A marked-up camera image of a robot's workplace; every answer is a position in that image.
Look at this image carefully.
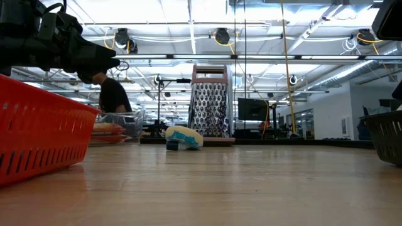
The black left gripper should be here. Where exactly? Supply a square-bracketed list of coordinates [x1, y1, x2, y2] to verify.
[0, 18, 121, 77]

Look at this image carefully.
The chocolate frosted donut toy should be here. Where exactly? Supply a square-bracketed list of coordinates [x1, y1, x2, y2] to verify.
[164, 125, 204, 151]

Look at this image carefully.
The dark plastic slotted basket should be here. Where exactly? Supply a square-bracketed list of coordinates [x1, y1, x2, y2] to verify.
[359, 110, 402, 167]

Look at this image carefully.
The person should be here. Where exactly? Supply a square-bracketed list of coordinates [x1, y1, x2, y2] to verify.
[77, 70, 133, 124]

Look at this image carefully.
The clear plastic container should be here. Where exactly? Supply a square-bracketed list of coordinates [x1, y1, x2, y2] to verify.
[90, 109, 146, 146]

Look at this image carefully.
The red plastic slotted basket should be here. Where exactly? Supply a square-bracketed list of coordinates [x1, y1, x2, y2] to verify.
[0, 74, 101, 188]

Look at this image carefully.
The black monitor screen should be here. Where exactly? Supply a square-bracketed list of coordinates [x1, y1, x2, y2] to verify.
[237, 97, 269, 122]

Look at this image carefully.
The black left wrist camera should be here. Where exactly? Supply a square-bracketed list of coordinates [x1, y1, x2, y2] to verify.
[40, 2, 84, 36]

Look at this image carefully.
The black camera stand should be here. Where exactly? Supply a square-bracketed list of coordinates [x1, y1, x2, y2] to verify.
[143, 74, 192, 139]

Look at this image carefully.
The metal box grater pink handle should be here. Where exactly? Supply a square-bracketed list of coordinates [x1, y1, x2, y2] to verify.
[187, 64, 236, 146]

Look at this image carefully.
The thin yellow cable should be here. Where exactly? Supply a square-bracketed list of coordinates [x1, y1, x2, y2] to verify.
[238, 61, 271, 139]

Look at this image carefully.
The white wall panel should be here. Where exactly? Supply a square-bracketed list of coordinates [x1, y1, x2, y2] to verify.
[341, 116, 350, 137]

